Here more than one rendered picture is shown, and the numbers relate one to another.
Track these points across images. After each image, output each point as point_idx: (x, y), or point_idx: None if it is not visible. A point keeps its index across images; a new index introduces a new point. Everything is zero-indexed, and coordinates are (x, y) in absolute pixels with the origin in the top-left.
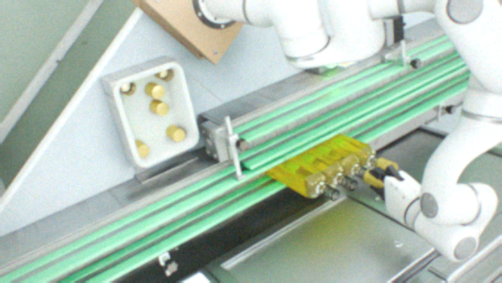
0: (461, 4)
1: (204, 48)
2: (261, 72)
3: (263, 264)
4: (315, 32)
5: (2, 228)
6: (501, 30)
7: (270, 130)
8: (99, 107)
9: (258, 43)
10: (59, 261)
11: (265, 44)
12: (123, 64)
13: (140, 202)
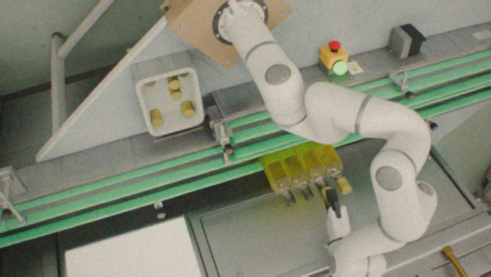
0: (386, 176)
1: (218, 59)
2: None
3: (227, 226)
4: (293, 113)
5: (55, 153)
6: (408, 205)
7: (259, 134)
8: (127, 84)
9: (278, 41)
10: (86, 195)
11: (285, 42)
12: (151, 55)
13: (147, 161)
